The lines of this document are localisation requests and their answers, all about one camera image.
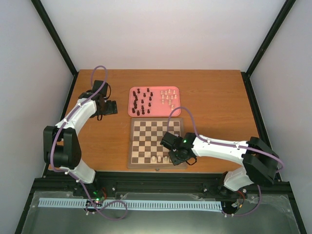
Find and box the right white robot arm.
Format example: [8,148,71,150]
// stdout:
[160,132,282,193]

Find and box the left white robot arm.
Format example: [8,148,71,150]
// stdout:
[43,80,117,196]

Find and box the wooden chess board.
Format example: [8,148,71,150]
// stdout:
[128,118,187,171]

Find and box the pink plastic tray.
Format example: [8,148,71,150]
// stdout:
[128,86,180,117]

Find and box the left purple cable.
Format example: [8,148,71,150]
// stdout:
[48,65,129,221]

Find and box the black aluminium frame base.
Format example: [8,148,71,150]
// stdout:
[16,69,306,234]

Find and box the light blue cable duct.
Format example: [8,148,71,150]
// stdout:
[38,198,222,212]

